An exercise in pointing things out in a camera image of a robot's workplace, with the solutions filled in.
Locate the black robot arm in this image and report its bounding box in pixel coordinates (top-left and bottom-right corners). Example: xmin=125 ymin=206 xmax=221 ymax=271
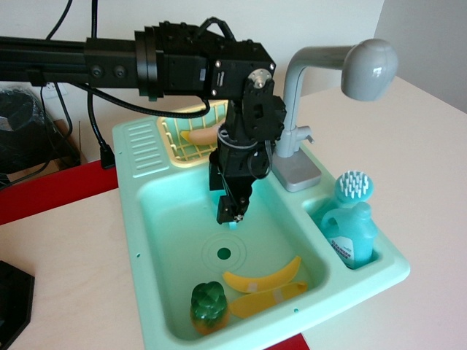
xmin=1 ymin=17 xmax=286 ymax=224

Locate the black flexible gooseneck cable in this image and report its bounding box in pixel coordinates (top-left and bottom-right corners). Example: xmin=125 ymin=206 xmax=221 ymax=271
xmin=86 ymin=0 xmax=212 ymax=171

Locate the toy pineapple cup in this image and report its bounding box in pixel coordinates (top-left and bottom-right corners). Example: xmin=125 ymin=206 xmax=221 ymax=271
xmin=190 ymin=281 xmax=230 ymax=335

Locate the beige toy sausage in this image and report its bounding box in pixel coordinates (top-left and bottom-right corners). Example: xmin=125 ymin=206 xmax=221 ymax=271
xmin=180 ymin=122 xmax=222 ymax=146

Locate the yellow toy banana half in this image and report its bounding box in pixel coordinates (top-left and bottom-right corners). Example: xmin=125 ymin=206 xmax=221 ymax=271
xmin=223 ymin=256 xmax=301 ymax=294

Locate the mint green toy sink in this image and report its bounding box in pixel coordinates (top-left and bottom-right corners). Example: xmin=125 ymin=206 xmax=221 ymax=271
xmin=113 ymin=117 xmax=410 ymax=349

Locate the teal toy scrub brush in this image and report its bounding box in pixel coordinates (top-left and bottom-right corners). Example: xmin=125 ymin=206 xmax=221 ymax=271
xmin=334 ymin=170 xmax=374 ymax=205

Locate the black bag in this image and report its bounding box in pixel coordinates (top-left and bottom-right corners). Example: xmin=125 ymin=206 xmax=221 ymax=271
xmin=1 ymin=88 xmax=81 ymax=190

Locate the red mat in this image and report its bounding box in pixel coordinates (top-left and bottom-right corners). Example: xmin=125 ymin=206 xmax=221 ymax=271
xmin=1 ymin=161 xmax=118 ymax=225

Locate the yellow dish drying rack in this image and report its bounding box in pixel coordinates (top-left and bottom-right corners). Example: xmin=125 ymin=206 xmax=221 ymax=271
xmin=157 ymin=100 xmax=228 ymax=168

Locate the black stand base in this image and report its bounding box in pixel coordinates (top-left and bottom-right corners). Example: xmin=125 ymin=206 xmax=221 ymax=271
xmin=1 ymin=261 xmax=35 ymax=349

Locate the grey toy faucet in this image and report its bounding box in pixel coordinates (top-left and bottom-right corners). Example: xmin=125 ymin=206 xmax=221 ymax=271
xmin=273 ymin=39 xmax=398 ymax=193

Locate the blue toy cleanser bottle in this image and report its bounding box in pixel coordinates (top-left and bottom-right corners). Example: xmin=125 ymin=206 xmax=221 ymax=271
xmin=320 ymin=202 xmax=378 ymax=270

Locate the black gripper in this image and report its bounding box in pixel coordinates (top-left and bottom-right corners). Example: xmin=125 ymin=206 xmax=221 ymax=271
xmin=209 ymin=127 xmax=274 ymax=224

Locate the yellow toy banana peel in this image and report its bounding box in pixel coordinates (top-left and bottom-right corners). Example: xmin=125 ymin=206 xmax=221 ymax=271
xmin=229 ymin=281 xmax=308 ymax=319

